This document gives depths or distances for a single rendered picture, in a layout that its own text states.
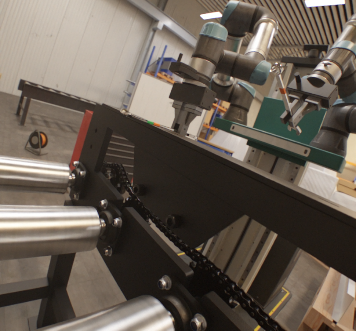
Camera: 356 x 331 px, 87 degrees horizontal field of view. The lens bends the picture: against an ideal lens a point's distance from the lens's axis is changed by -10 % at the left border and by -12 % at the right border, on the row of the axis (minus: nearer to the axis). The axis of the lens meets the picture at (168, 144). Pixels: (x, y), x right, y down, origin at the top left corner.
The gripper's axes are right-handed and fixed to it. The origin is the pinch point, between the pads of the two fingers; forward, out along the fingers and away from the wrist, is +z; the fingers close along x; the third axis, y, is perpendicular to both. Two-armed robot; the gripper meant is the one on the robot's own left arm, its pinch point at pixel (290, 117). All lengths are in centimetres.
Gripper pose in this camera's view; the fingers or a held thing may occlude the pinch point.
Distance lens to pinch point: 67.1
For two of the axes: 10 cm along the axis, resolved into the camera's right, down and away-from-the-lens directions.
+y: -5.6, -5.5, -6.1
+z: -6.9, 7.3, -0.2
